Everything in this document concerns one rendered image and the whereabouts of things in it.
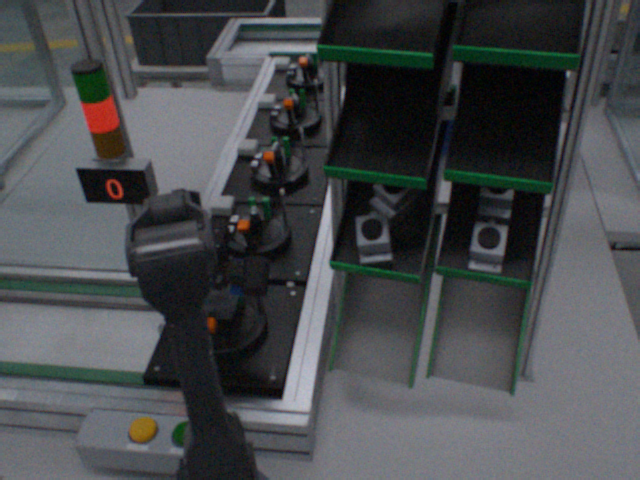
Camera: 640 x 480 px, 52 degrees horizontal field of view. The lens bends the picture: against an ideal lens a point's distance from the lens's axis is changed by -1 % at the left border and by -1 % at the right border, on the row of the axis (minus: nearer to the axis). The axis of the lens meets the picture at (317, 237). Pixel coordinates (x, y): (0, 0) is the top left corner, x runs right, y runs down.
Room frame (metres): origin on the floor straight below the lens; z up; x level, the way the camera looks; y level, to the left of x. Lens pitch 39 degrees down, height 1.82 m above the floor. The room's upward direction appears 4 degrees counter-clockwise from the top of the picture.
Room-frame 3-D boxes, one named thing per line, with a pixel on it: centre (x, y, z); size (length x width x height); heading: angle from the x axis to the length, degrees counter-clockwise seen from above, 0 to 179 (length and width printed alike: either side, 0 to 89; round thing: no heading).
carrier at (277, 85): (1.79, -0.01, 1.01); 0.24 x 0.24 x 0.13; 80
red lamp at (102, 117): (0.96, 0.33, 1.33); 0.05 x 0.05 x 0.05
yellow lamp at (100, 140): (0.96, 0.33, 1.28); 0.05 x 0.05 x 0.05
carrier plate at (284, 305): (0.81, 0.17, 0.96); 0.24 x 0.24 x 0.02; 80
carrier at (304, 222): (1.06, 0.12, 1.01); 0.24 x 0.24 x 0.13; 80
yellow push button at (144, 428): (0.62, 0.29, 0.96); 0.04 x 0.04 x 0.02
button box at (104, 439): (0.62, 0.29, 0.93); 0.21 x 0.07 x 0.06; 80
